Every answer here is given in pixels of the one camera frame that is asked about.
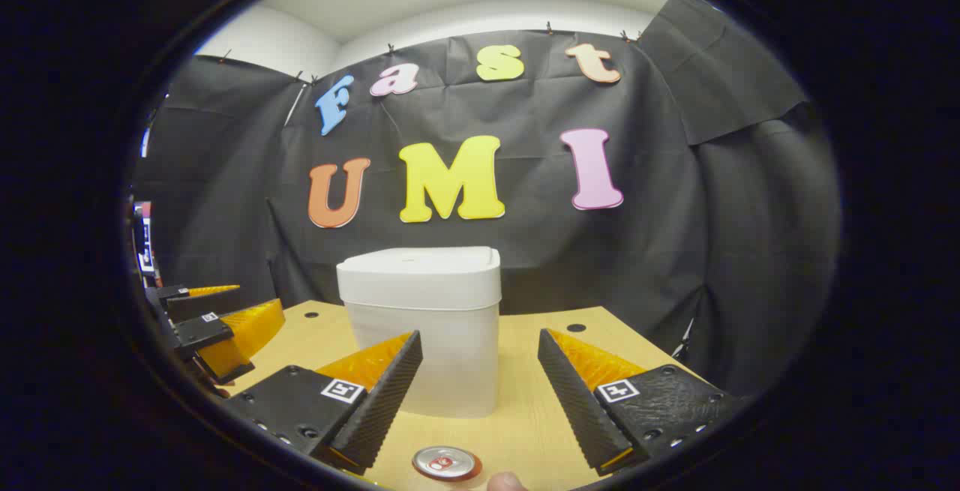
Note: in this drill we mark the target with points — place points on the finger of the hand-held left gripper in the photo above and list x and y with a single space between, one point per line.
195 303
206 330

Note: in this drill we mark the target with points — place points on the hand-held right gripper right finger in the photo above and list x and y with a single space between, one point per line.
577 408

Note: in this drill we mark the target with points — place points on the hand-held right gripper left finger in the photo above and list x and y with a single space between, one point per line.
382 408

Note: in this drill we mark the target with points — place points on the red pop can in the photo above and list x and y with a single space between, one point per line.
446 464

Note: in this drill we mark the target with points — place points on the white desktop garbage bin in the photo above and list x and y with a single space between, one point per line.
450 341

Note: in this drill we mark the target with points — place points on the wooden desktop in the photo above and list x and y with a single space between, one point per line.
525 416

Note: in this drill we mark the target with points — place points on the computer monitor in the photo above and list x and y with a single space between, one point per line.
145 240

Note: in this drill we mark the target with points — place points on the black backdrop cloth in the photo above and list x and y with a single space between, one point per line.
637 266

